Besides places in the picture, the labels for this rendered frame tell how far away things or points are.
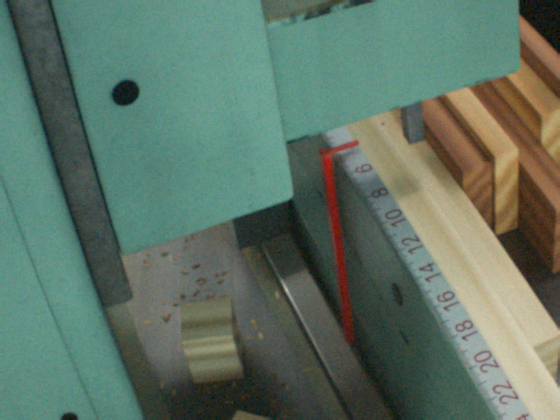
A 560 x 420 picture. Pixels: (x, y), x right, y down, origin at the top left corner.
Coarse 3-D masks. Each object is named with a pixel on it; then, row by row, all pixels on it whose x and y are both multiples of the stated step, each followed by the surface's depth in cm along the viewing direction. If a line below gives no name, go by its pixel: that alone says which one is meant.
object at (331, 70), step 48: (288, 0) 49; (336, 0) 49; (384, 0) 49; (432, 0) 50; (480, 0) 51; (288, 48) 49; (336, 48) 50; (384, 48) 51; (432, 48) 52; (480, 48) 53; (288, 96) 51; (336, 96) 52; (384, 96) 53; (432, 96) 54
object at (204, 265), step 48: (192, 240) 78; (144, 288) 75; (192, 288) 75; (240, 288) 74; (144, 336) 72; (240, 336) 71; (288, 336) 71; (144, 384) 69; (192, 384) 69; (240, 384) 68; (288, 384) 68
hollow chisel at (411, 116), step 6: (420, 102) 58; (402, 108) 58; (408, 108) 58; (414, 108) 58; (420, 108) 58; (402, 114) 59; (408, 114) 58; (414, 114) 58; (420, 114) 58; (402, 120) 59; (408, 120) 58; (414, 120) 58; (420, 120) 58; (402, 126) 59; (408, 126) 58; (414, 126) 59; (420, 126) 59; (408, 132) 59; (414, 132) 59; (420, 132) 59; (408, 138) 59; (414, 138) 59; (420, 138) 59
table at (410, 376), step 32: (320, 224) 68; (352, 256) 62; (512, 256) 59; (352, 288) 65; (544, 288) 57; (384, 320) 60; (384, 352) 62; (416, 384) 57; (416, 416) 59; (448, 416) 53
